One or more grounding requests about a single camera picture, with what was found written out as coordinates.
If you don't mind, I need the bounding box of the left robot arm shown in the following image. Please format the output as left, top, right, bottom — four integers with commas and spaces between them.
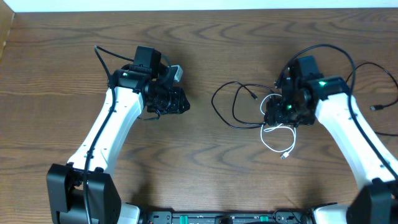
47, 46, 190, 224

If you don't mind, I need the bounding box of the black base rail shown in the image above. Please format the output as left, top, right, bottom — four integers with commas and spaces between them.
138, 209, 315, 224

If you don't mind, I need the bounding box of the black usb cable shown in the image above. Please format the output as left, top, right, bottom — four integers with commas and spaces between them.
345, 62, 398, 138
211, 81, 276, 130

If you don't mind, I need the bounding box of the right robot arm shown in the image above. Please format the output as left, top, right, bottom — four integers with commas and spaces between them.
264, 56, 397, 223

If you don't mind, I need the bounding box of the white usb cable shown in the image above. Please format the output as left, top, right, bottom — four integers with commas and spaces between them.
259, 93, 297, 161

